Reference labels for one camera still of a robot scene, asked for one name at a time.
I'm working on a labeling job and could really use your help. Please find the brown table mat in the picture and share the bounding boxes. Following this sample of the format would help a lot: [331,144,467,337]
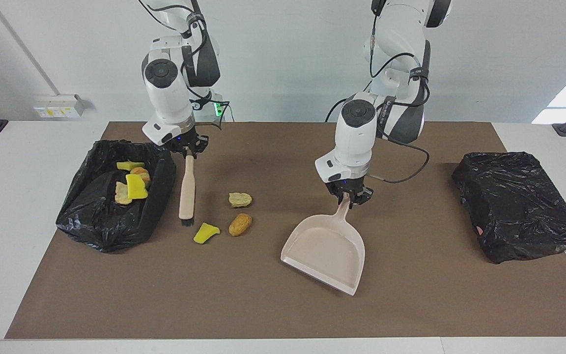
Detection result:
[4,121,566,340]

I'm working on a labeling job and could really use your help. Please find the beige plastic dustpan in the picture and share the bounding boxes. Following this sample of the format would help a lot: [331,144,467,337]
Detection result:
[281,193,366,296]

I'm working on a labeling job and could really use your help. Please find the open bin with black bag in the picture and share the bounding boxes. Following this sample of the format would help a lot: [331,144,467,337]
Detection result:
[56,140,177,254]

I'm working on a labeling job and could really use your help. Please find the black base cable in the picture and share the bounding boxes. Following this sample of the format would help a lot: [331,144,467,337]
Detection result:
[325,97,347,122]

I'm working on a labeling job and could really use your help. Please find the closed black trash bag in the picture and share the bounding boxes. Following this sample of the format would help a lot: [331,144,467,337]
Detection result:
[452,151,566,265]

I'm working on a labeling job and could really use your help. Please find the notched yellow sponge piece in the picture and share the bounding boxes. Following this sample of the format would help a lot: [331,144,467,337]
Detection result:
[126,174,149,200]

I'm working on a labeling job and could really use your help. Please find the yellow sponge wedge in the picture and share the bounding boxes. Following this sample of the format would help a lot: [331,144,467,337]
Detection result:
[193,222,221,244]

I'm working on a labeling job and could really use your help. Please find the beige brush with black bristles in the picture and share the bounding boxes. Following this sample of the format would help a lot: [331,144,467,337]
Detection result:
[178,153,197,227]

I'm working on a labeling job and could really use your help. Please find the orange and white foam chunk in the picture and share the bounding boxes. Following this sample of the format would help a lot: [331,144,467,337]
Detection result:
[131,167,151,188]

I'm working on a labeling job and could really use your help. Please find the brown bread nugget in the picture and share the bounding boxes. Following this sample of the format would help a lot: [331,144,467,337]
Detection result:
[228,213,253,237]

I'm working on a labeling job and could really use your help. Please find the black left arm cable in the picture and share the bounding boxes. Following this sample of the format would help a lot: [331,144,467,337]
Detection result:
[367,137,430,184]

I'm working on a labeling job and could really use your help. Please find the pale yellow foam chunk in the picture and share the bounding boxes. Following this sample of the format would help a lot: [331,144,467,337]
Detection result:
[114,181,134,206]

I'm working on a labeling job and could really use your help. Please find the white wall outlet box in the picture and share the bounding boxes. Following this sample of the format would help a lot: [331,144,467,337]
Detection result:
[33,94,85,118]

